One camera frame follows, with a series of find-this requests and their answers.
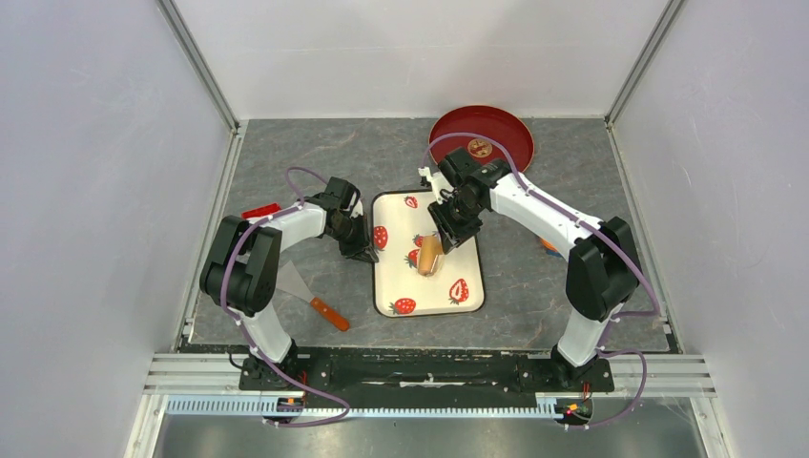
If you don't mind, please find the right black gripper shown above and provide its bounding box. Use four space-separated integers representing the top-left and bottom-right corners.
428 197 483 257

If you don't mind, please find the wooden dough roller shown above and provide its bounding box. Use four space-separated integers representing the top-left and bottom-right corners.
417 234 445 277

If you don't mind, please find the white strawberry tray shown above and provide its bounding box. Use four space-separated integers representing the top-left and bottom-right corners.
371 190 486 318

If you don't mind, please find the white dough piece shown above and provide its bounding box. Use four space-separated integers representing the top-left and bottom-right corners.
426 256 444 277

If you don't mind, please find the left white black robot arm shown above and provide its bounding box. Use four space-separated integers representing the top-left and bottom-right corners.
199 202 378 389

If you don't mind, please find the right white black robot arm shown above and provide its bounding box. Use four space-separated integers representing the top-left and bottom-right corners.
419 163 645 389

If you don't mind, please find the orange curved toy track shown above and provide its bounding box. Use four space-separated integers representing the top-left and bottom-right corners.
540 239 558 254

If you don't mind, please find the red toy brick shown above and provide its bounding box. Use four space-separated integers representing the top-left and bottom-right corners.
240 202 281 219

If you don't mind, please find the round red plate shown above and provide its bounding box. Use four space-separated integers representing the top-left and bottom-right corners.
428 105 535 172

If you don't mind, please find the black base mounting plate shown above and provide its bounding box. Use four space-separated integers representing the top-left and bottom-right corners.
233 347 614 410

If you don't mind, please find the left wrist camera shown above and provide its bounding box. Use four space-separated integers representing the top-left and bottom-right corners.
305 177 363 216

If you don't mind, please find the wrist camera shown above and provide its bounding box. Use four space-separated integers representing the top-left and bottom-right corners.
305 177 363 216
418 148 511 198

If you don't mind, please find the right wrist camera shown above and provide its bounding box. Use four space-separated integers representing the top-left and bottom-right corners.
418 148 511 198

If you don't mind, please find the metal scraper orange handle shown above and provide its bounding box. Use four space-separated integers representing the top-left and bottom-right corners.
277 261 350 332

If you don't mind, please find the aluminium frame rail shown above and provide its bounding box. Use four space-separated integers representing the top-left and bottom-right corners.
144 347 716 422

